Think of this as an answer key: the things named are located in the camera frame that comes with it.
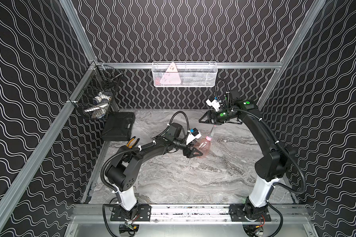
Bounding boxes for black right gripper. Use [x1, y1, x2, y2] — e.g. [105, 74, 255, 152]
[198, 108, 235, 125]

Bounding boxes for pink grey spray nozzle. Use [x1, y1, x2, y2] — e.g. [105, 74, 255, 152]
[206, 125, 217, 141]

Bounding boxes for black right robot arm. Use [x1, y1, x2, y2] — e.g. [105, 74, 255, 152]
[199, 99, 294, 208]

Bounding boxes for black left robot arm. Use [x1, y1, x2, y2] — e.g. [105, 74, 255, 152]
[100, 122, 203, 211]

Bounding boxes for pink triangular card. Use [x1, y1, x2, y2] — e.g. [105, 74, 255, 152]
[160, 62, 182, 87]

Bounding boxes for black plastic tool case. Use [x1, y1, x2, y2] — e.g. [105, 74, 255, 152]
[101, 112, 135, 141]

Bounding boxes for white items in mesh basket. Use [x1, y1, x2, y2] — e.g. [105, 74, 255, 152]
[83, 92, 112, 119]

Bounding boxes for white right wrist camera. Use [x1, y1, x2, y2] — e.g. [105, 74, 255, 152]
[206, 98, 221, 112]

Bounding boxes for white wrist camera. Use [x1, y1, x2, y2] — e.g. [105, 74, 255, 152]
[186, 128, 201, 145]
[206, 98, 221, 112]

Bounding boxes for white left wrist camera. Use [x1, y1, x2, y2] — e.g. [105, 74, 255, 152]
[186, 128, 201, 145]

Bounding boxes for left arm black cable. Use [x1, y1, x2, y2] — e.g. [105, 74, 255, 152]
[155, 111, 191, 141]

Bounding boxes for clear plastic wall basket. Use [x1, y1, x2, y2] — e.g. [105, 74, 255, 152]
[151, 61, 218, 87]

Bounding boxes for yellow black handled pliers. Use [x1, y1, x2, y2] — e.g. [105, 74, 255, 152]
[126, 136, 140, 148]

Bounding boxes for black wire mesh basket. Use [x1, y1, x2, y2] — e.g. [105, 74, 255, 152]
[73, 66, 124, 120]

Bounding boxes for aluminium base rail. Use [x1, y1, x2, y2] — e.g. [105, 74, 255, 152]
[70, 204, 310, 225]

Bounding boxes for aluminium frame post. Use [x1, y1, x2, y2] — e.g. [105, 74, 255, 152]
[60, 0, 98, 62]

